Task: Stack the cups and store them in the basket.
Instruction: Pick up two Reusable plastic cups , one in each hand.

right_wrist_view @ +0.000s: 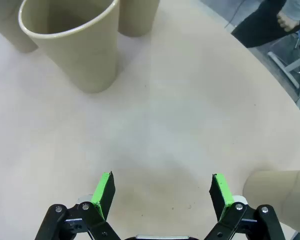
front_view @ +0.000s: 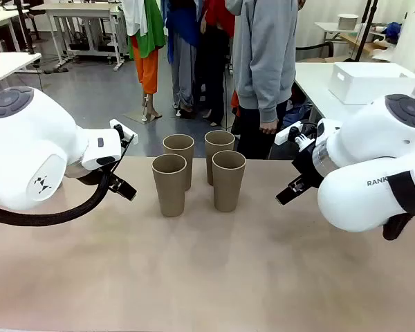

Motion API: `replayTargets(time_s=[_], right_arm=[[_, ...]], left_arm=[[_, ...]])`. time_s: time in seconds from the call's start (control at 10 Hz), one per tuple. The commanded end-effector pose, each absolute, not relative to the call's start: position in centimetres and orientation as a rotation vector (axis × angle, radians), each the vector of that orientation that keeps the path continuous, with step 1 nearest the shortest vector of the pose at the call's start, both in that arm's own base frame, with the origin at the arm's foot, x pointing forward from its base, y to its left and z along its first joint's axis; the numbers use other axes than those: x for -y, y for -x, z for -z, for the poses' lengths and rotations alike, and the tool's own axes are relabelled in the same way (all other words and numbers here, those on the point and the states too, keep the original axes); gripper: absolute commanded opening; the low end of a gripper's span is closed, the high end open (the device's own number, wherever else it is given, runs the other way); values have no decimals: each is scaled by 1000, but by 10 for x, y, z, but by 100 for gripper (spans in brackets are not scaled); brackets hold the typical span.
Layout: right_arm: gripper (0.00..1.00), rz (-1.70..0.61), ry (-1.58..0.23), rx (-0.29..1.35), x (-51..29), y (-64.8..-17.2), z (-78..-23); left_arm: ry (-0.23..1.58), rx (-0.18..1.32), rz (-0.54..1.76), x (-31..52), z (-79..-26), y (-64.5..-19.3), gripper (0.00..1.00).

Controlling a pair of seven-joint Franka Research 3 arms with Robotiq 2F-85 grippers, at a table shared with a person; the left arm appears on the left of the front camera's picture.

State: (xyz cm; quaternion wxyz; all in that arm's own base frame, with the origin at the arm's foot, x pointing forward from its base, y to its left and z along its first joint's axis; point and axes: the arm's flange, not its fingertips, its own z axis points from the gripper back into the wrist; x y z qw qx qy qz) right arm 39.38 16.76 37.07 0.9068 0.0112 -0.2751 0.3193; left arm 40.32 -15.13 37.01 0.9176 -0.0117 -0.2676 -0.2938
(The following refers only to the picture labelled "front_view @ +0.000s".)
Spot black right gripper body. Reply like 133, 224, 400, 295
291, 137, 329, 190

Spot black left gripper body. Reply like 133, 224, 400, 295
66, 161, 118, 188

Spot tall brown cup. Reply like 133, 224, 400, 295
204, 130, 236, 186
163, 133, 195, 192
151, 154, 188, 218
212, 150, 247, 213

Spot white plastic basket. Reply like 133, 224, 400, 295
328, 62, 415, 105

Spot person's left forearm grey sleeve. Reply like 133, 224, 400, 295
248, 51, 297, 125

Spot round grey cylinder stack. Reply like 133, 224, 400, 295
337, 13, 360, 31

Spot person's left hand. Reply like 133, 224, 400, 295
259, 118, 279, 136

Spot pile of clothes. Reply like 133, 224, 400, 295
283, 100, 314, 129

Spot black chair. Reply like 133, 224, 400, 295
295, 40, 335, 63

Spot person in grey hoodie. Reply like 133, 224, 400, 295
225, 0, 307, 160

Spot brown cardboard sheet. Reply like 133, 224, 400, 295
340, 33, 390, 56

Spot small white table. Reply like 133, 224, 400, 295
314, 21, 395, 46

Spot white table with pink cloth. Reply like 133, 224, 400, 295
0, 51, 42, 93

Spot mannequin blue grey clothes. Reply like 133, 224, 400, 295
164, 0, 201, 117

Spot mannequin red black clothes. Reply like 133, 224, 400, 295
199, 0, 237, 127

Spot black tripod stand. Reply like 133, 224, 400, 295
344, 0, 381, 64

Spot black pole stand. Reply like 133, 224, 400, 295
12, 0, 37, 56

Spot mannequin green orange clothes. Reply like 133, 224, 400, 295
122, 0, 167, 124

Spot blue bundle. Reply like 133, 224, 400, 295
380, 22, 402, 44

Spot white desk with metal legs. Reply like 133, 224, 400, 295
30, 2, 125, 72

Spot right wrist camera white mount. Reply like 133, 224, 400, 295
275, 121, 319, 153

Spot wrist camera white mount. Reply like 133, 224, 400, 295
109, 118, 139, 148
275, 121, 319, 153

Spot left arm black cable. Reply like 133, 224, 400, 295
0, 133, 136, 228

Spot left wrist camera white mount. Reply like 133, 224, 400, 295
109, 118, 139, 148

